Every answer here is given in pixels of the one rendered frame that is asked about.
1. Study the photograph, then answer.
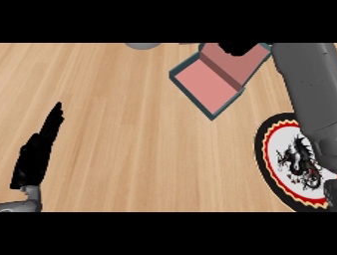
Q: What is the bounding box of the white plate with dragon print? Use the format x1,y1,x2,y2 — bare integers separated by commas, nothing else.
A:
253,112,337,213

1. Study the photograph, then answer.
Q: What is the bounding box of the pink box with teal rim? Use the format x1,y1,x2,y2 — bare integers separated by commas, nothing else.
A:
168,43,273,122

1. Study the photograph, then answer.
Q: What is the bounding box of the grey round object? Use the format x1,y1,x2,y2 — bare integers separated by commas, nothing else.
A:
124,43,164,51

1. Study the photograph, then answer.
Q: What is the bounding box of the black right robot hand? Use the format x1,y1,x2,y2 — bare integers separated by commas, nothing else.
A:
217,43,261,57

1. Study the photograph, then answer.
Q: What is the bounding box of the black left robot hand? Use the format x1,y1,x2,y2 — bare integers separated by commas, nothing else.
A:
9,101,66,191

